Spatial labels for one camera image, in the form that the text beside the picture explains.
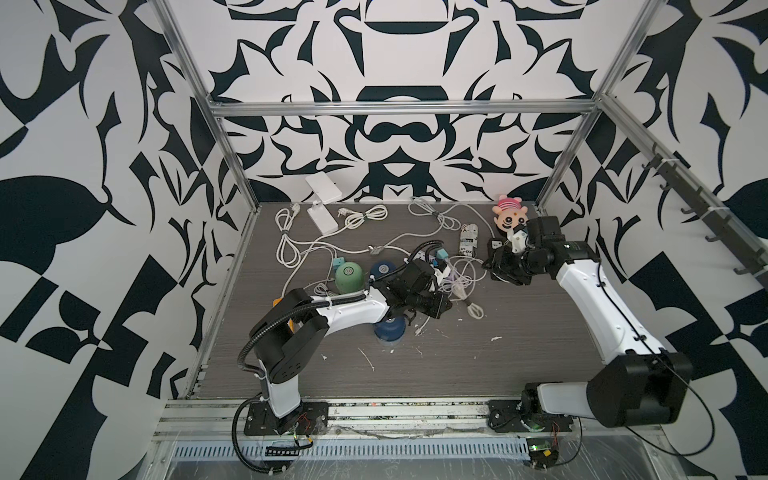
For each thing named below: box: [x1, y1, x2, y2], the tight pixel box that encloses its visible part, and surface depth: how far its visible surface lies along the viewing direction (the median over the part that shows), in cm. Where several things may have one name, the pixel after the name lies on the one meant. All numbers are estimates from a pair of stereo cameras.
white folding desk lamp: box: [305, 171, 342, 235], surface depth 98 cm
